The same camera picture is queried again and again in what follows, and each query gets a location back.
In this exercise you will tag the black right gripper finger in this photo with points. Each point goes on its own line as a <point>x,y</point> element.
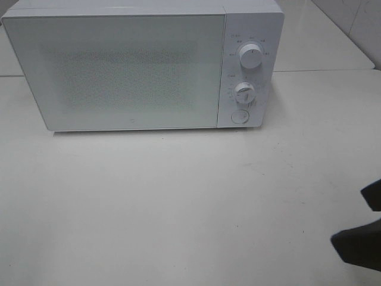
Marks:
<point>372,195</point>
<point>359,246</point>

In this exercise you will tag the round white door button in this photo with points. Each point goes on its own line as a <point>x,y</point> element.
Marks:
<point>240,116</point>

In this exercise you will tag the white microwave knob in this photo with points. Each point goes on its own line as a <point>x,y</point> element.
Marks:
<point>244,93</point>
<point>250,56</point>

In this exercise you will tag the white microwave door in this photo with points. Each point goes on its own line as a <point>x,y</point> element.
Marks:
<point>119,73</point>

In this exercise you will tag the white microwave oven body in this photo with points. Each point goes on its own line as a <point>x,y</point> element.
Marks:
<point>245,22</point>

